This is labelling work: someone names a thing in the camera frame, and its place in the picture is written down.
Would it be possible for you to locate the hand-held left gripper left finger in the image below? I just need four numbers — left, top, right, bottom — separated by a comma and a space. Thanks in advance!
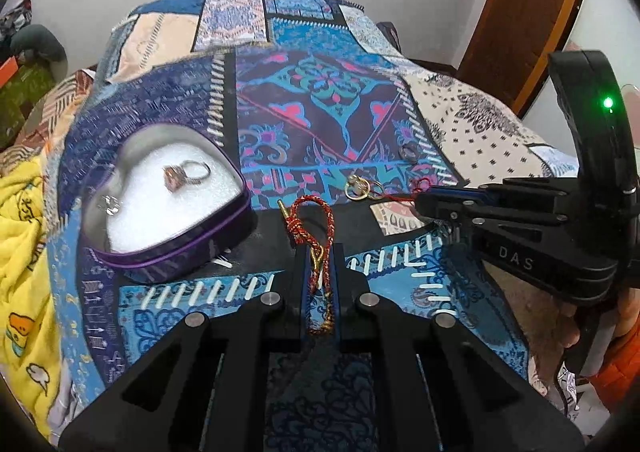
59, 243, 321, 452

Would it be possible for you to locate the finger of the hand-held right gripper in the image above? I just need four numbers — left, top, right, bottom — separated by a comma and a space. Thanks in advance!
426, 183, 507, 201
415, 193, 557, 231

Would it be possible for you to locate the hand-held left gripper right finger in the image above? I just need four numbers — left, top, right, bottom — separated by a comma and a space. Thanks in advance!
327, 243, 586, 452

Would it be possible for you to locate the red thread bracelet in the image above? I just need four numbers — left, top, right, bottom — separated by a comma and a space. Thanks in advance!
372, 175, 433, 205

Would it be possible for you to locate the red gold braided bracelet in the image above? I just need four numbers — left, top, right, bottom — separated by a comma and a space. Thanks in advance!
277, 196, 337, 337

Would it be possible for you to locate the purple heart-shaped jewelry box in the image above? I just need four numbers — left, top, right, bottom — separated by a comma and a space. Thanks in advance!
80, 125, 253, 284

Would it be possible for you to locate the person's right hand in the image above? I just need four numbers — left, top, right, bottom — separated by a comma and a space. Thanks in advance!
485, 261, 583, 383

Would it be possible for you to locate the brown wooden door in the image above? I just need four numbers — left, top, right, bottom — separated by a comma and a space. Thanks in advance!
456, 0, 595, 119

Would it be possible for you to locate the blue patchwork blanket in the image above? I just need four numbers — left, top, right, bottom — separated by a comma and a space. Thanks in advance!
47, 0, 586, 452

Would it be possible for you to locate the yellow cartoon blanket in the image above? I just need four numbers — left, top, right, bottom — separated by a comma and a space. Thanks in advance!
0, 152, 98, 445

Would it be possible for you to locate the brown patterned cloth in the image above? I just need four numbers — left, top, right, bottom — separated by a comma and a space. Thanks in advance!
0, 68, 97, 178

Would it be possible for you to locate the orange and green box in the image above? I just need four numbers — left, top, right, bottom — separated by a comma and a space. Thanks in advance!
0, 57, 57, 145

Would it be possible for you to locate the grey cushion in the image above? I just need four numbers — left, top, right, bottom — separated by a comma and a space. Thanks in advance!
10, 24, 68, 79

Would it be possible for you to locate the patterned fabric bag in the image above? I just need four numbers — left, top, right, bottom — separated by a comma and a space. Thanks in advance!
0, 0, 33, 40

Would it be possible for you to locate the gold ring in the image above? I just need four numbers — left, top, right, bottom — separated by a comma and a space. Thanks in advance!
344, 175, 385, 203

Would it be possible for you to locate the silver ring with pink stone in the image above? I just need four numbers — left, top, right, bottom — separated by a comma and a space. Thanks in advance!
162, 160, 211, 194

